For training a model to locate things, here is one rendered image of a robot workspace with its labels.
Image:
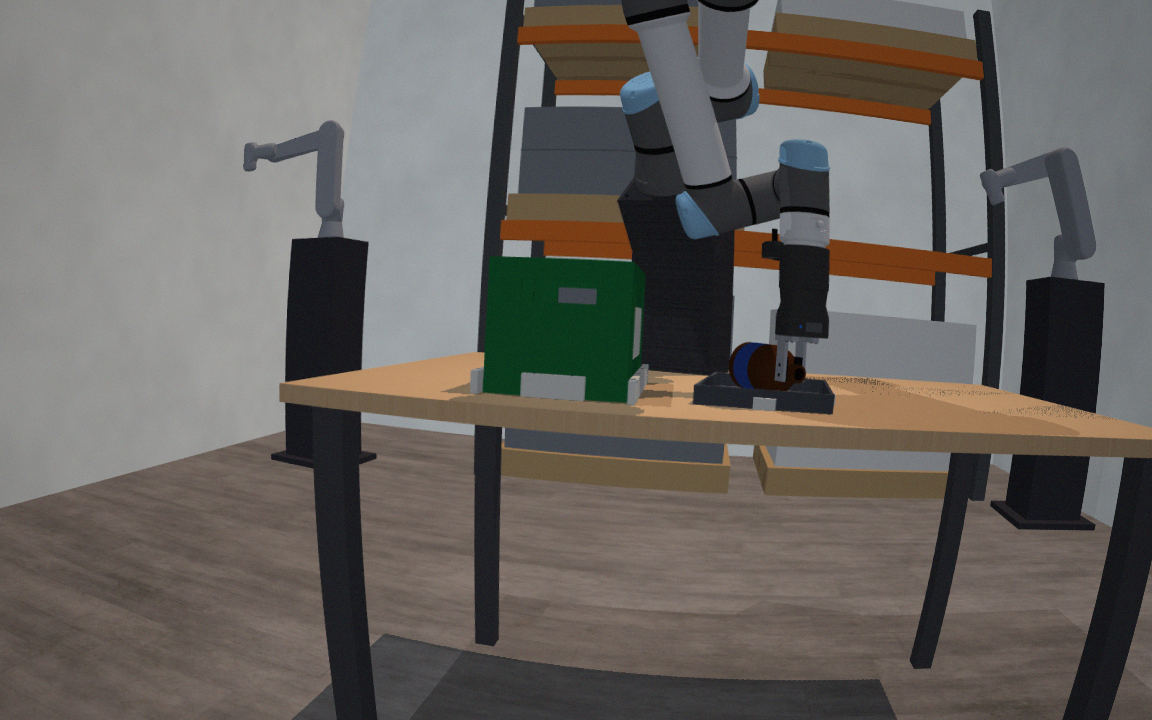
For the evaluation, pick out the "brown bottle with blue label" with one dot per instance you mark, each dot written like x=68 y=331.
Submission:
x=752 y=365

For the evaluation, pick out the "green plastic bottle crate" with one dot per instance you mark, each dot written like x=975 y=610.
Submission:
x=588 y=340

